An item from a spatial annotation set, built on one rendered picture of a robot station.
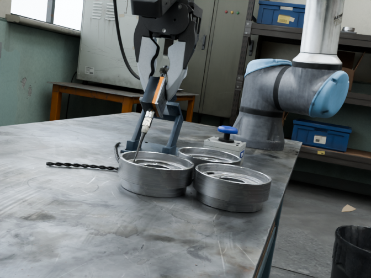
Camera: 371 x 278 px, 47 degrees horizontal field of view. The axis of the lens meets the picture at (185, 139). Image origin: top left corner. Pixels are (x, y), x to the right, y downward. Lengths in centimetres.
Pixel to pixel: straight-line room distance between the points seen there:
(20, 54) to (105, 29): 60
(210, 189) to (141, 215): 10
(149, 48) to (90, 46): 242
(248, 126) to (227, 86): 335
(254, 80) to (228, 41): 338
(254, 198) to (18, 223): 28
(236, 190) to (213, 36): 402
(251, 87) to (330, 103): 21
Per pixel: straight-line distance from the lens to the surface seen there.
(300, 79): 105
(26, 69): 287
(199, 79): 453
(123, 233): 44
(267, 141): 110
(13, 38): 276
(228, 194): 54
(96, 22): 307
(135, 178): 56
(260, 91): 110
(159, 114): 65
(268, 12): 419
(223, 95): 446
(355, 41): 404
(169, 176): 55
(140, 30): 67
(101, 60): 303
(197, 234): 46
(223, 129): 82
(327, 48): 105
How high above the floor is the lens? 97
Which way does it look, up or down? 9 degrees down
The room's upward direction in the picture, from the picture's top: 8 degrees clockwise
